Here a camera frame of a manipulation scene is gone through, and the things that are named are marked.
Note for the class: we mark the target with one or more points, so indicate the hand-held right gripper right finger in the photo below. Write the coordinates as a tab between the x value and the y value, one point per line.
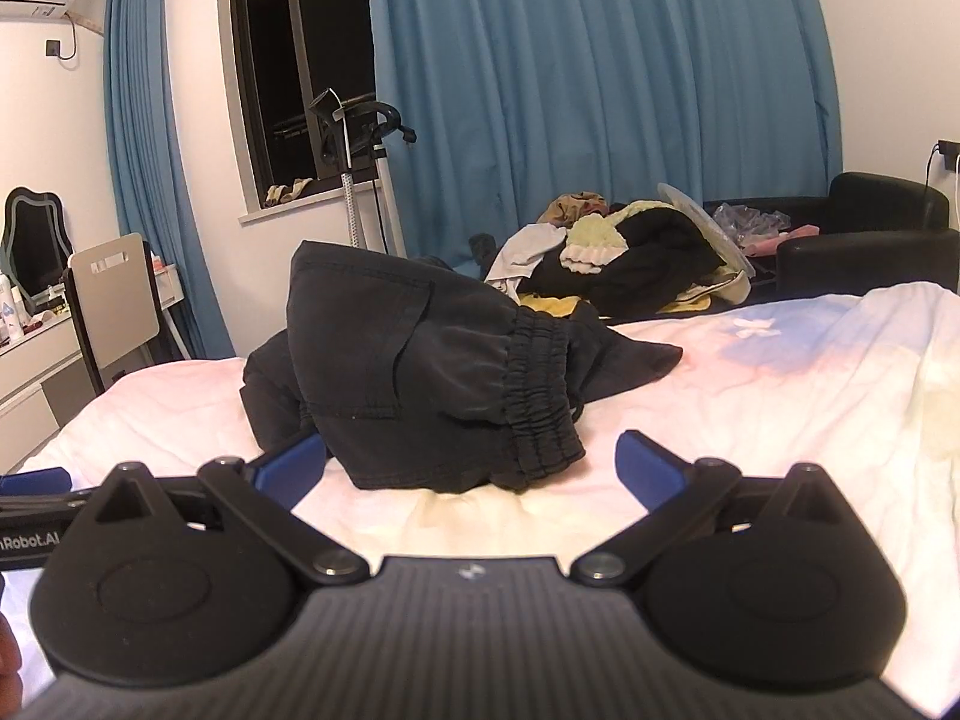
649	465

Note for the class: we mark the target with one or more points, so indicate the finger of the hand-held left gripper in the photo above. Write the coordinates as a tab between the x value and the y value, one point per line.
34	480

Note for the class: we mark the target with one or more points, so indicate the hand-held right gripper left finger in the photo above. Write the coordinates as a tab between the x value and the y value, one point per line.
289	465

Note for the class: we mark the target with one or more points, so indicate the black pants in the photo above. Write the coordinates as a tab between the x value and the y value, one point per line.
420	360

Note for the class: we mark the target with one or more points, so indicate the white dresser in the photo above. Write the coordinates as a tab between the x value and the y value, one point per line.
37	367

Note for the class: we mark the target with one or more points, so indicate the white bed sheet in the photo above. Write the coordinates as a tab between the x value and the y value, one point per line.
787	420

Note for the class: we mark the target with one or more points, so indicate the white bottle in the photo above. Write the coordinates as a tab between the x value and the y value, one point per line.
9	311

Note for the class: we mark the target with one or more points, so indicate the yellow cloth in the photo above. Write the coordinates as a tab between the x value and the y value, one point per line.
551	305

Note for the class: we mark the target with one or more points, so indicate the grey back chair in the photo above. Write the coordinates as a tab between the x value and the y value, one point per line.
112	292

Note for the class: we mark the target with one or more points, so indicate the black garment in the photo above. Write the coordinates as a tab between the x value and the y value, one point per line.
645	255

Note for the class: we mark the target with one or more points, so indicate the pale green fluffy cloth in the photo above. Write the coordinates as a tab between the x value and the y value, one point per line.
592	244

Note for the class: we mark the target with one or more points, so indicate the grey white garment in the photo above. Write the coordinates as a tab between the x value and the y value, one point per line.
525	251

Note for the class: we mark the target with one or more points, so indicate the clear plastic lid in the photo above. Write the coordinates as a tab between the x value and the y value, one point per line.
701	221

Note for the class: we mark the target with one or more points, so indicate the pink cloth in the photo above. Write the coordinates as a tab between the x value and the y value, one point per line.
772	242

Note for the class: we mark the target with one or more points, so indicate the clear plastic bag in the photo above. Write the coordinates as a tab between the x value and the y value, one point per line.
754	221

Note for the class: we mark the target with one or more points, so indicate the brown cloth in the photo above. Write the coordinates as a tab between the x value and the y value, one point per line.
574	206

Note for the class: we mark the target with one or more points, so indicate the cloth on windowsill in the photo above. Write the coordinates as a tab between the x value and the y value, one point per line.
289	191

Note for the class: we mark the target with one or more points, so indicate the black sofa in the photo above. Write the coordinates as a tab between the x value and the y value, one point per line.
862	240

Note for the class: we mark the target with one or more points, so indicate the narrow blue curtain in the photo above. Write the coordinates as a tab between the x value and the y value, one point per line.
146	165

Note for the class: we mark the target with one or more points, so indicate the garment steamer stand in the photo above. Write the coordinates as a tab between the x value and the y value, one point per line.
349	127

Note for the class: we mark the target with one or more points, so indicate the wide blue curtain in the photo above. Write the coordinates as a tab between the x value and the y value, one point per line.
585	75

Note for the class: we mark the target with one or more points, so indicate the dark window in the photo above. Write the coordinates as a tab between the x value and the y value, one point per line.
277	52

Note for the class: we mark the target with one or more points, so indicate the white air conditioner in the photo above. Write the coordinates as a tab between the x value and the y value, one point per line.
30	4

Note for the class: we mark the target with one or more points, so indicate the wavy frame mirror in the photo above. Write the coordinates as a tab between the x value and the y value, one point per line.
30	240

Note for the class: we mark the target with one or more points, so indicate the black double wall socket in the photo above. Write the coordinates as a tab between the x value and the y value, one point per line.
949	154

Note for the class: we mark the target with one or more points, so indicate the small black wall socket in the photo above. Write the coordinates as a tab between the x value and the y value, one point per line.
56	47

